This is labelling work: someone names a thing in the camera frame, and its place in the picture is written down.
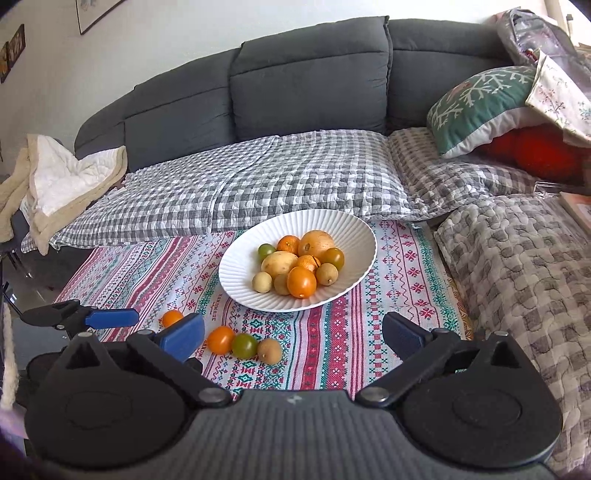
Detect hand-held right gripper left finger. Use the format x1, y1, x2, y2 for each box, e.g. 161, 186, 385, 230
46, 313, 232, 409

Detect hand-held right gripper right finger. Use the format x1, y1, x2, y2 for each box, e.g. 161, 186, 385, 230
355, 311, 539, 409

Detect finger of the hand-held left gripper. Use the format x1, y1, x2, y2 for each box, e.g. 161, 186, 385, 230
21, 300, 140, 331

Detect white ribbed plate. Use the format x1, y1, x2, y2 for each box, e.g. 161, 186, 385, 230
218, 210, 378, 312

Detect red green patterned cloth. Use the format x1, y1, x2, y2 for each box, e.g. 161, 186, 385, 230
54, 219, 474, 402

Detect green brown tomato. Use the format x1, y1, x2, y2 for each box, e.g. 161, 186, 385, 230
321, 247, 345, 271

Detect yellow potato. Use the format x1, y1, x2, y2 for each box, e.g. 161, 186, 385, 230
261, 251, 299, 277

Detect grey patchwork quilted blanket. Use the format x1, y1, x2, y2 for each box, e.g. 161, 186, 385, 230
434, 194, 591, 476

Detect large round brown fruit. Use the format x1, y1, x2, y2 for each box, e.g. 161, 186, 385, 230
298, 230, 336, 259

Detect beige white quilt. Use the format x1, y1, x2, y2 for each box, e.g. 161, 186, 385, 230
0, 134, 128, 257

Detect purple cloth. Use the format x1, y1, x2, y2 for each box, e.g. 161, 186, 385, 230
0, 406, 25, 441

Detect grey plaid seat cover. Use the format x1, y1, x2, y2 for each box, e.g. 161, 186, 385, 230
387, 127, 555, 223

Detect grey gingham seat cover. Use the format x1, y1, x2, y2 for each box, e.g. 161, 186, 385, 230
21, 129, 416, 254

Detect pink book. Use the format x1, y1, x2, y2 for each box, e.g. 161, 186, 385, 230
558, 191, 591, 232

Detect clear plastic box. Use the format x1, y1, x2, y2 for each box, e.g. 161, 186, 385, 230
533, 182, 591, 195

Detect red pillow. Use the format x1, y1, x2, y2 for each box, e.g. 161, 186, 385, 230
475, 124, 588, 184

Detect green snowflake pillow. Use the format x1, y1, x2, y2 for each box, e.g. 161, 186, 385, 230
427, 66, 550, 159

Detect grey sofa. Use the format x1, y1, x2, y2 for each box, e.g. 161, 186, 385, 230
74, 16, 522, 172

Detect floral cream cloth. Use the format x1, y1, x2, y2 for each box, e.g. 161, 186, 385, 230
526, 51, 591, 149

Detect clear plastic bag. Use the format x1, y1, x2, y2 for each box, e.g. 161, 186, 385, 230
496, 8, 583, 70

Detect white braided cord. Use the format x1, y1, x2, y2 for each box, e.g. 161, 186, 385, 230
0, 302, 20, 412

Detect framed wall picture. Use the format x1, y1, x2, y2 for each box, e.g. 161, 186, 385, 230
75, 0, 128, 36

